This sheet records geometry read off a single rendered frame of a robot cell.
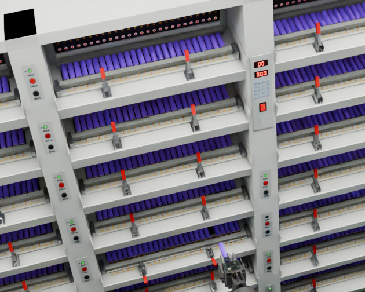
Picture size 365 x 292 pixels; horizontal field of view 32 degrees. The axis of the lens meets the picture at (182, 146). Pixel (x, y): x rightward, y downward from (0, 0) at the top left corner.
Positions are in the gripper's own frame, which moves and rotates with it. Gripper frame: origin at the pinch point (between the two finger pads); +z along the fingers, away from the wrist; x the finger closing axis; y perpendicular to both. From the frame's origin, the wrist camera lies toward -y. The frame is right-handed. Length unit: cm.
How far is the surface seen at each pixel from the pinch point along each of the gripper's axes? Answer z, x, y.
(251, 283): 10.6, -12.4, -29.0
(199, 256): 12.2, 7.6, -8.9
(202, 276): 16.3, 6.4, -24.4
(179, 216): 14.5, 12.8, 11.5
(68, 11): 23, 36, 94
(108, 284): 10.1, 43.7, -9.8
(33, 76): 11, 50, 82
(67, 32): 11, 38, 93
